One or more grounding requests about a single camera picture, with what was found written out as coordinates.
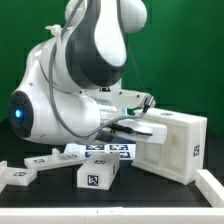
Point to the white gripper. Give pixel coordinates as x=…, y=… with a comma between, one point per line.
x=143, y=131

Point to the white cabinet body box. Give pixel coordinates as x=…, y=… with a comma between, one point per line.
x=182, y=153

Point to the white door panel with tags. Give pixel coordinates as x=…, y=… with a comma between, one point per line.
x=16, y=176

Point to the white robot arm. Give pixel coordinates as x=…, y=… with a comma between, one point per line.
x=71, y=91

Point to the white cabinet top block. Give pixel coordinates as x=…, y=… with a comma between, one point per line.
x=99, y=171

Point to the white tag sheet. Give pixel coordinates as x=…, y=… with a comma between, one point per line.
x=126, y=151

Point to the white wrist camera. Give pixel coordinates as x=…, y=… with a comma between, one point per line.
x=128, y=98

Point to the white table border rail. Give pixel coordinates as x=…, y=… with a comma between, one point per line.
x=208, y=185

